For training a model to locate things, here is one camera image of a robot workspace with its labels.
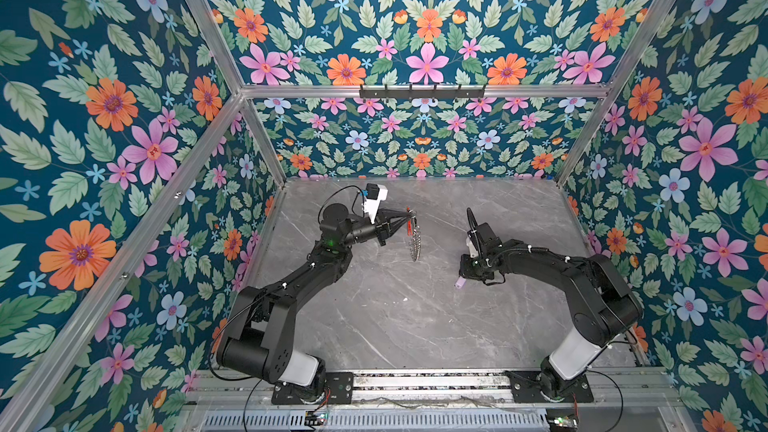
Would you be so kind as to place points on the black hook rail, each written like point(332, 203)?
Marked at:
point(421, 92)

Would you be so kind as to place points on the aluminium post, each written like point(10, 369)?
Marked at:
point(222, 56)
point(647, 30)

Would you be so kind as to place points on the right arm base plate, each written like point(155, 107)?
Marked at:
point(539, 387)

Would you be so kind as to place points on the aluminium beam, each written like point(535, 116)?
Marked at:
point(524, 91)
point(49, 373)

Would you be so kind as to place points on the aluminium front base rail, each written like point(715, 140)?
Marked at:
point(632, 396)

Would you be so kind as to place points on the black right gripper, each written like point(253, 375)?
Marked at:
point(464, 269)

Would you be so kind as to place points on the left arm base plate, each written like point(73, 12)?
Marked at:
point(328, 388)

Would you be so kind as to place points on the aluminium left top beam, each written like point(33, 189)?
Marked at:
point(49, 373)

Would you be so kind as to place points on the aluminium back left post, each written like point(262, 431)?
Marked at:
point(222, 56)

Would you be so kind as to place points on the purple tag key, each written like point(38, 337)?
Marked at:
point(460, 282)

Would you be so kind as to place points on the white perforated cable duct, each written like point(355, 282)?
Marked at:
point(376, 420)

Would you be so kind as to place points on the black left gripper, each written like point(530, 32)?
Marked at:
point(387, 228)

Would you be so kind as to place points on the aluminium back top beam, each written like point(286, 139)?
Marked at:
point(524, 91)

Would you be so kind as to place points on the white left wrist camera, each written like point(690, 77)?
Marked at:
point(373, 196)

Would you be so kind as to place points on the aluminium back right post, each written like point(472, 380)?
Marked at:
point(647, 30)

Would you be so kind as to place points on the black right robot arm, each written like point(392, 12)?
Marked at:
point(600, 302)

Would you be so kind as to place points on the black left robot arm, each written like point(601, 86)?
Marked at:
point(258, 339)

